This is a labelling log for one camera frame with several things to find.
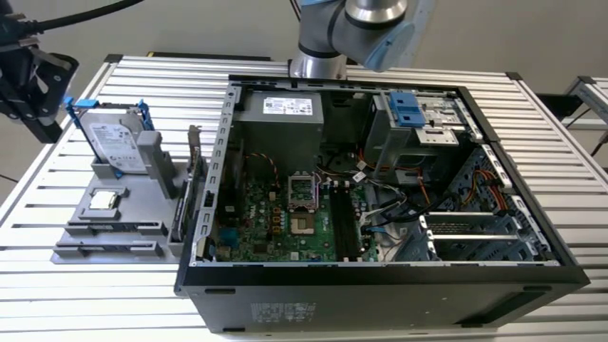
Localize metal slat side table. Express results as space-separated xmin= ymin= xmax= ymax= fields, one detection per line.
xmin=563 ymin=75 xmax=608 ymax=129

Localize black open PC case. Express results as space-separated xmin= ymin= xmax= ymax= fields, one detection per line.
xmin=174 ymin=73 xmax=593 ymax=334

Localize blue drive bay latch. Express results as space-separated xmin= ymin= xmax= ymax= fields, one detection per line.
xmin=389 ymin=91 xmax=429 ymax=128

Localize grey power supply unit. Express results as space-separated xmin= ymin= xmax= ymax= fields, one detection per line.
xmin=235 ymin=90 xmax=326 ymax=170

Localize green motherboard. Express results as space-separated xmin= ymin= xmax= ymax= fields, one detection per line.
xmin=211 ymin=177 xmax=385 ymax=264

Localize grey parts rack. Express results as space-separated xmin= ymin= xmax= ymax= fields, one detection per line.
xmin=50 ymin=130 xmax=210 ymax=265

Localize black cable bundle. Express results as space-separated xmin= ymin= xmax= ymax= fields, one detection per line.
xmin=370 ymin=185 xmax=461 ymax=229

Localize silver CPU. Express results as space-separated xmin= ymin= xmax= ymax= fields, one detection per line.
xmin=90 ymin=190 xmax=119 ymax=210

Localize black camera cable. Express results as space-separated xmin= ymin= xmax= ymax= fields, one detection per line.
xmin=19 ymin=0 xmax=145 ymax=35

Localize orange black twisted wire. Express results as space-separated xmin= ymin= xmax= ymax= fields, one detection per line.
xmin=243 ymin=152 xmax=283 ymax=189

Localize blue RAM stick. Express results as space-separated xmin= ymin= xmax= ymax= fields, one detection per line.
xmin=55 ymin=242 xmax=158 ymax=251

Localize CPU socket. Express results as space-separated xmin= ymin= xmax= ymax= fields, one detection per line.
xmin=290 ymin=212 xmax=319 ymax=236

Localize metal socket cover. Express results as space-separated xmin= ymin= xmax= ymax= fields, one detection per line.
xmin=287 ymin=170 xmax=319 ymax=212

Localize graphics card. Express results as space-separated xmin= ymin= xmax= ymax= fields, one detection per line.
xmin=170 ymin=124 xmax=210 ymax=243

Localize hard disk in blue carrier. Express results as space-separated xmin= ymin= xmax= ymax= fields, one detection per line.
xmin=63 ymin=95 xmax=158 ymax=176

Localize grey metal disk bay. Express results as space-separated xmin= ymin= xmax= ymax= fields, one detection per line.
xmin=421 ymin=210 xmax=546 ymax=261

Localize metal drive cage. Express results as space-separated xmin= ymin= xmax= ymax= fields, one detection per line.
xmin=365 ymin=90 xmax=482 ymax=181

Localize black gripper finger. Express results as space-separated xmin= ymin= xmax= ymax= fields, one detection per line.
xmin=29 ymin=53 xmax=81 ymax=143
xmin=0 ymin=101 xmax=38 ymax=124

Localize orange yellow power wires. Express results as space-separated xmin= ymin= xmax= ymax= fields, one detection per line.
xmin=463 ymin=169 xmax=509 ymax=217

